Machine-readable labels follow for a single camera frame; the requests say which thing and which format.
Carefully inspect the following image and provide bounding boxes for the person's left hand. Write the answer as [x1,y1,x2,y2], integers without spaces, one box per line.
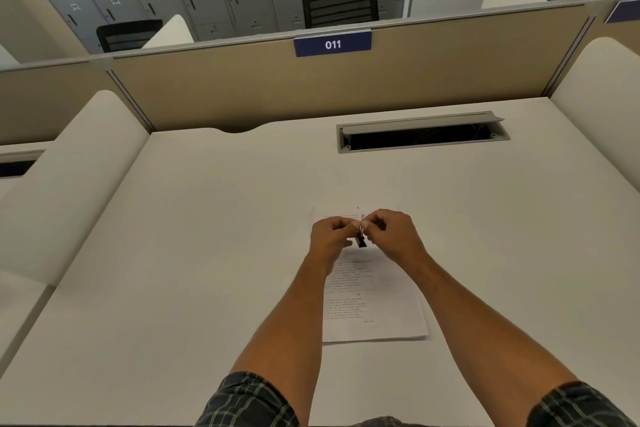
[309,216,362,273]

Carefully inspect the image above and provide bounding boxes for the person's right hand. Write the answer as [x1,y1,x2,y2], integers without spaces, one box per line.
[362,209,430,267]

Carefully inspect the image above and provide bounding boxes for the person's left forearm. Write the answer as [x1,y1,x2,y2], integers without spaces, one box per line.
[228,256,342,427]

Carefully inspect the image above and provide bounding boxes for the person's right forearm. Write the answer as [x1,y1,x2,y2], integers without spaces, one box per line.
[397,251,581,427]

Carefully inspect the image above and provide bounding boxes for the printed white paper sheets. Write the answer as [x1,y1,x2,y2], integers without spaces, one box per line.
[312,206,430,344]

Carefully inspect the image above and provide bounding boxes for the beige desk partition panel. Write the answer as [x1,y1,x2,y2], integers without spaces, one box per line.
[549,0,640,98]
[106,3,599,135]
[0,59,152,145]

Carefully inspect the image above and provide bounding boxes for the blue number label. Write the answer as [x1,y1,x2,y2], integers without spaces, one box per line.
[603,0,640,25]
[293,30,374,58]

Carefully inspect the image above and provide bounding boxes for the dark plaid shirt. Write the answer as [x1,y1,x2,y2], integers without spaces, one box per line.
[194,371,639,427]

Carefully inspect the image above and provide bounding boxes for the grey desk cable tray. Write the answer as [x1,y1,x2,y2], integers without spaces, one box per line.
[335,111,511,155]
[0,150,47,180]

